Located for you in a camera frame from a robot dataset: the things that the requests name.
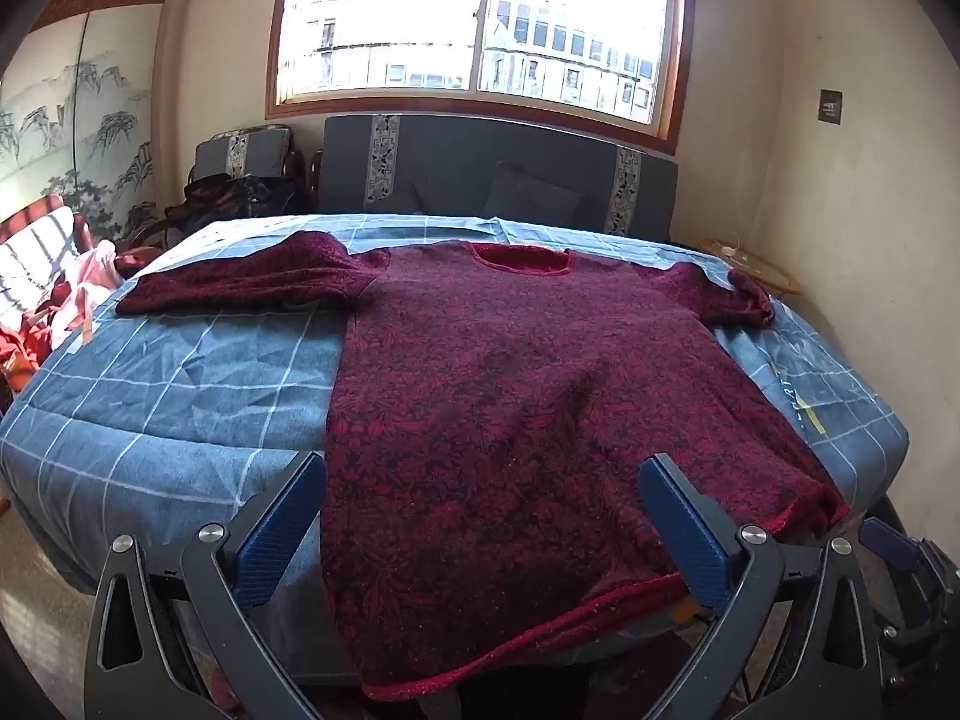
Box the dark red patterned sweater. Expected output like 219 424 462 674
119 232 848 700

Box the pink and orange clothes pile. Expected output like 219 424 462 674
2 241 124 395

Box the dark clothes pile on chair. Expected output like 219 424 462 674
164 174 316 238

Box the blue checked bed cover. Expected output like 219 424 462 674
0 211 910 691

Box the round wooden side table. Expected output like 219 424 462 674
697 238 802 296

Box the white checked cloth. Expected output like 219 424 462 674
0 206 80 330

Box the dark grey pillow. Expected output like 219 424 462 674
482 164 584 226

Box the grey cushioned wooden chair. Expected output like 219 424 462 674
185 125 311 193

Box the dark grey bed headboard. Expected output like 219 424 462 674
314 114 679 242

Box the painted folding screen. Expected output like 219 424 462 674
2 0 164 242

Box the wooden framed window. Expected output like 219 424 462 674
265 0 695 154

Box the dark wall switch plate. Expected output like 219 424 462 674
817 89 843 125

